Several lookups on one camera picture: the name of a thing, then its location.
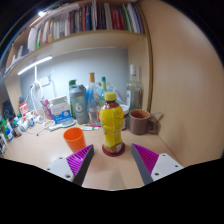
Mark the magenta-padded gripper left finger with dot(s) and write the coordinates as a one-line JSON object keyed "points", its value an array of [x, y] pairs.
{"points": [[61, 166]]}

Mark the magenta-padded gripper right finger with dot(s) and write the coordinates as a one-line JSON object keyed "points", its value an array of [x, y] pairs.
{"points": [[163, 165]]}

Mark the yellow drink bottle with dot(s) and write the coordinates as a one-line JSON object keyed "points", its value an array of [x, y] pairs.
{"points": [[111, 123]]}

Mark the orange plastic cup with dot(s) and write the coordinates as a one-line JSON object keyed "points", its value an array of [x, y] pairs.
{"points": [[75, 138]]}

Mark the white and green pen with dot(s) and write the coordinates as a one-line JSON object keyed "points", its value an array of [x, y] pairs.
{"points": [[89, 128]]}

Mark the brown ceramic mug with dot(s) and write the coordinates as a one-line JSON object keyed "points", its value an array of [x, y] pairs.
{"points": [[138, 121]]}

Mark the pink pen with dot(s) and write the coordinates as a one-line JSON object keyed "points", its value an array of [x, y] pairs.
{"points": [[91, 125]]}

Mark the blue and white carton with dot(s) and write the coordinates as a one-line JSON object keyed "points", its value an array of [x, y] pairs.
{"points": [[60, 110]]}

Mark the pink packet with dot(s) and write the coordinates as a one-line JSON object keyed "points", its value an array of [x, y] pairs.
{"points": [[46, 109]]}

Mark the small white blue-labelled bottle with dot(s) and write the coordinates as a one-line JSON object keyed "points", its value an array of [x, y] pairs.
{"points": [[8, 134]]}

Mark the grey shaker bottle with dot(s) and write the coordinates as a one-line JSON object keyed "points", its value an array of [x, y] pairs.
{"points": [[79, 106]]}

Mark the red and white canister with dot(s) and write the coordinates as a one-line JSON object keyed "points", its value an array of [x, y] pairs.
{"points": [[23, 109]]}

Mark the blue bottle with yellow cap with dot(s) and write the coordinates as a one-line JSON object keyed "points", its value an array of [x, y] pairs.
{"points": [[92, 100]]}

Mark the clear glass bottle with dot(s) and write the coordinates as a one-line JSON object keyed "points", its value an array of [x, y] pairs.
{"points": [[134, 91]]}

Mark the white power strip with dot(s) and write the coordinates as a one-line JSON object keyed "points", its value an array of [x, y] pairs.
{"points": [[43, 81]]}

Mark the clear bottle with green cap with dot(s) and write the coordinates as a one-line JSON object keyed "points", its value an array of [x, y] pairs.
{"points": [[103, 88]]}

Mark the wooden shelf unit with books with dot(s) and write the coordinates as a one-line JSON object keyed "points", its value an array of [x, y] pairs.
{"points": [[100, 36]]}

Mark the ceiling tube light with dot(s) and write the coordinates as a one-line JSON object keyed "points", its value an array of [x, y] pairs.
{"points": [[41, 13]]}

